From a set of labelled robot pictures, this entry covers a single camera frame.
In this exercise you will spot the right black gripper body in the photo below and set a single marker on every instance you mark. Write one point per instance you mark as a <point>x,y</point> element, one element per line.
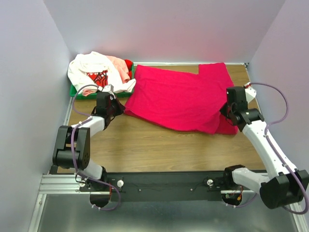
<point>225,110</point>

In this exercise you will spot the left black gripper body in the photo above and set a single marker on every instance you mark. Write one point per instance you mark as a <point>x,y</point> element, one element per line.
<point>115,109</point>

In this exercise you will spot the magenta t shirt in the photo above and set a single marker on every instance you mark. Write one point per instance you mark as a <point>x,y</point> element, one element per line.
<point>182,101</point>

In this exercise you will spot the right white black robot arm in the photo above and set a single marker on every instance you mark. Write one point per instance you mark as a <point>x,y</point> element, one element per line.
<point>284,184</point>

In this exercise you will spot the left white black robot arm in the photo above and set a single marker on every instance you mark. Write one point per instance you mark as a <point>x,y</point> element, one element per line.
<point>72,147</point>

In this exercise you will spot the green plastic bin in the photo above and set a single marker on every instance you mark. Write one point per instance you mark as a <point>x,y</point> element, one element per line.
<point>99,95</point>

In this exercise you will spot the white printed t shirt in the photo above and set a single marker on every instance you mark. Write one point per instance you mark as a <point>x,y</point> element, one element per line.
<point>79,79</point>

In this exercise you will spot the light pink t shirt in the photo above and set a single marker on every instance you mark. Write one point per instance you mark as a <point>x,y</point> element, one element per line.
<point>107,70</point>

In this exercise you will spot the red t shirt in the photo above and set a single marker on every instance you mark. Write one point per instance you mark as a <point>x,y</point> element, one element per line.
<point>129,65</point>

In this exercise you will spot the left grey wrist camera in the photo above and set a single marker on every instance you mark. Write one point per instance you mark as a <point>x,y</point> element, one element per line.
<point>108,88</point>

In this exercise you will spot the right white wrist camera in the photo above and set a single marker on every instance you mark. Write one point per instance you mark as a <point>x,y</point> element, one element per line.
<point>250,92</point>

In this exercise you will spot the aluminium frame rail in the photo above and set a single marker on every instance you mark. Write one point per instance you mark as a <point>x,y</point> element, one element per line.
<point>62,207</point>

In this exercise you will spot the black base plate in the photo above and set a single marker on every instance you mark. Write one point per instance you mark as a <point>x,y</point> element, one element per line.
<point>165,187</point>

